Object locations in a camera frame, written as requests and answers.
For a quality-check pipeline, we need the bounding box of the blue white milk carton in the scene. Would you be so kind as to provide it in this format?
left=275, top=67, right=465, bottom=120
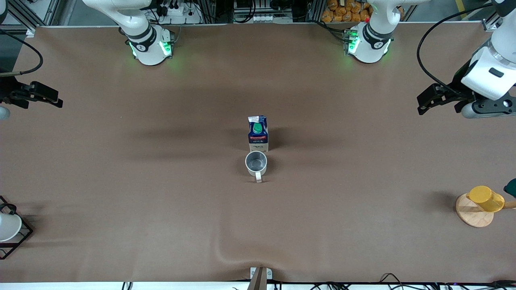
left=248, top=115, right=269, bottom=153

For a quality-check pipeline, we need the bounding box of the cream mug grey inside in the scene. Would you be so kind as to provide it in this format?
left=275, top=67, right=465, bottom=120
left=245, top=151, right=268, bottom=183

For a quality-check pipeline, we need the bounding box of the yellow plastic cup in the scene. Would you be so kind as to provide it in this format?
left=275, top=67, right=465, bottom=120
left=466, top=186, right=505, bottom=213

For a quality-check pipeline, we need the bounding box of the round wooden cup stand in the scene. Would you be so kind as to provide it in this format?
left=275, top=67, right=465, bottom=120
left=456, top=193, right=516, bottom=228

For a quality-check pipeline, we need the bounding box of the white cup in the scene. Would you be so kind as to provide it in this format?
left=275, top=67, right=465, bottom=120
left=0, top=212, right=22, bottom=242

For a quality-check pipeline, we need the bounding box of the bag of orange bread rolls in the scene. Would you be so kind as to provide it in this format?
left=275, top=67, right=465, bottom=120
left=321, top=0, right=373, bottom=23

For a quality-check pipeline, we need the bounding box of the white power strip with plugs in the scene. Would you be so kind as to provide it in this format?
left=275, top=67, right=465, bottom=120
left=155, top=0, right=202, bottom=25

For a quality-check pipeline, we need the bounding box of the small white power strip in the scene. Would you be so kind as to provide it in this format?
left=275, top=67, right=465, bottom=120
left=250, top=14, right=293, bottom=23

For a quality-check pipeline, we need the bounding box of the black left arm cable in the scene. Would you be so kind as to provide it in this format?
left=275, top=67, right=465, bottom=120
left=416, top=4, right=495, bottom=95

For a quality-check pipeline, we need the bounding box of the aluminium frame profile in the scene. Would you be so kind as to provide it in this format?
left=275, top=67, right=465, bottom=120
left=0, top=0, right=61, bottom=37
left=483, top=16, right=503, bottom=32

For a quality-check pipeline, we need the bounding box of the black wire rack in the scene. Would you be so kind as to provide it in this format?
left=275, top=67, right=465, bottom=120
left=0, top=196, right=34, bottom=260

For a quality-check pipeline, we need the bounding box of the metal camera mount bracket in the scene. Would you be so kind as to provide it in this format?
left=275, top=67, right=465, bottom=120
left=247, top=267, right=273, bottom=290

